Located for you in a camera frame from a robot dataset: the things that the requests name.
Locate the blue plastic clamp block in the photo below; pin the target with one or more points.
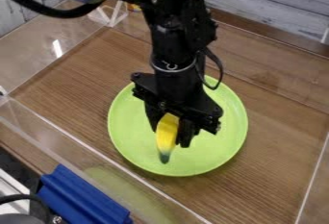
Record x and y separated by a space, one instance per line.
78 201

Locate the yellow green-tipped banana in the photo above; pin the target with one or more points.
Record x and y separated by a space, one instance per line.
166 134

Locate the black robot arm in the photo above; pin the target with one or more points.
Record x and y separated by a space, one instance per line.
182 30

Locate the green round plate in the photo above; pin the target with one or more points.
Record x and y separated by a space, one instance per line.
209 152

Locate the yellow labelled tin can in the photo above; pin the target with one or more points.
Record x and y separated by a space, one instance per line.
134 8

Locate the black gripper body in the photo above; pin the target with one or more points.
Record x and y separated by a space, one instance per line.
178 90

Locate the clear acrylic corner bracket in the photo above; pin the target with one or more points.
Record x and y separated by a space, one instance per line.
110 14

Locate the clear acrylic tray wall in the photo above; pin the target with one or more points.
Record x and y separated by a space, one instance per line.
58 128

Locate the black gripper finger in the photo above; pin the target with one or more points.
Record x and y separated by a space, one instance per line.
188 131
156 112

